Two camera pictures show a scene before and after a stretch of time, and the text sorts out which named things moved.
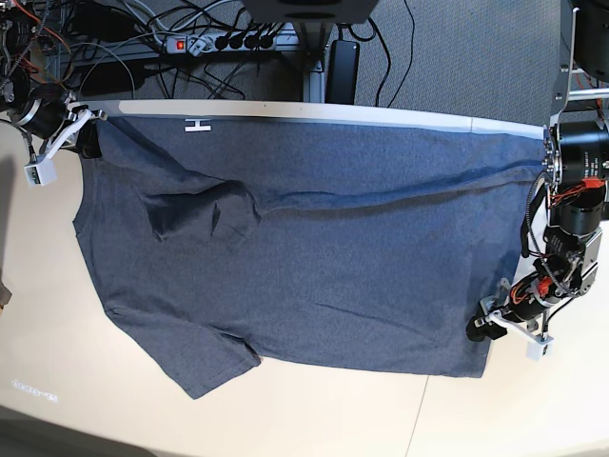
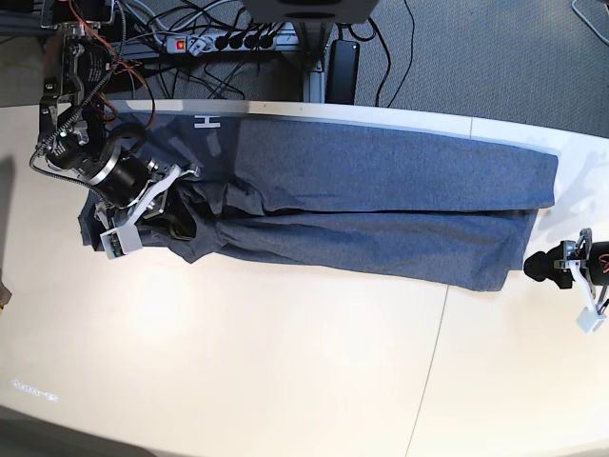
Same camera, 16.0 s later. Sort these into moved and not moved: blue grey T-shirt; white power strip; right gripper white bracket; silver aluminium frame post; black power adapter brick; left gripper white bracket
Moved: right gripper white bracket; blue grey T-shirt; left gripper white bracket
Not moved: silver aluminium frame post; white power strip; black power adapter brick
